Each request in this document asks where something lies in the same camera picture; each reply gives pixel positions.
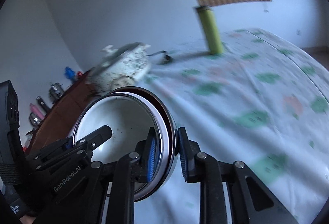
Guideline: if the black power plug with cord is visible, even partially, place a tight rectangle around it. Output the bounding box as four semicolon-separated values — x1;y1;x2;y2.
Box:
149;50;174;65

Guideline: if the brown wooden cabinet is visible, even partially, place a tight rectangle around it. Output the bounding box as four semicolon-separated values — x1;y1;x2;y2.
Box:
24;70;103;155

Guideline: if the blue bottle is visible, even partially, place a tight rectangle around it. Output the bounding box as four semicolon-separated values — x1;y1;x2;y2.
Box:
64;67;77;82

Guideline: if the glass pot lid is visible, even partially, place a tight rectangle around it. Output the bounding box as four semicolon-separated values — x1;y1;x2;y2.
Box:
101;43;144;67

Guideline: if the black thermos flask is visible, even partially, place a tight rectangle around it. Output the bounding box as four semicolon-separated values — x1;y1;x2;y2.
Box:
36;96;50;114

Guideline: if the small metal cup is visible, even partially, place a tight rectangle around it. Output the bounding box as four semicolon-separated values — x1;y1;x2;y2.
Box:
29;114;42;127

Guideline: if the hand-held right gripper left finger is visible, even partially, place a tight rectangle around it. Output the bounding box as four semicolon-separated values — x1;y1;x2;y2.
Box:
90;126;157;224

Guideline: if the white enamel bowl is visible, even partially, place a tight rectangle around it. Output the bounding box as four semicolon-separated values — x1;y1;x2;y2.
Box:
73;94;165;188

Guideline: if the steel lidded pot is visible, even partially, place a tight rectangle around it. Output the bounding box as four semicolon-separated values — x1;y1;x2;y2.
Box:
49;82;65;100

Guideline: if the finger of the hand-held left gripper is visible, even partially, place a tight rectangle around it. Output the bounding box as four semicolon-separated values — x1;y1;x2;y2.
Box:
74;125;113;160
26;137;90;172

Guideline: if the speckled white electric pot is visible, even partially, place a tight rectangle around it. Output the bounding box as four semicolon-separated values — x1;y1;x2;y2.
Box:
87;44;152;93

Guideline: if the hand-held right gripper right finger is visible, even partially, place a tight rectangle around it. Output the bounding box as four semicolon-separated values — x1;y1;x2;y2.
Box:
177;126;301;224

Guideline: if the pink bottle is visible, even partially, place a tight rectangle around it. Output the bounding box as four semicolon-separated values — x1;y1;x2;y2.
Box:
29;103;45;120

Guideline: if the green thermos bottle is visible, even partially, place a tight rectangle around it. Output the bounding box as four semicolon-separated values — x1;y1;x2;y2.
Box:
193;5;224;55

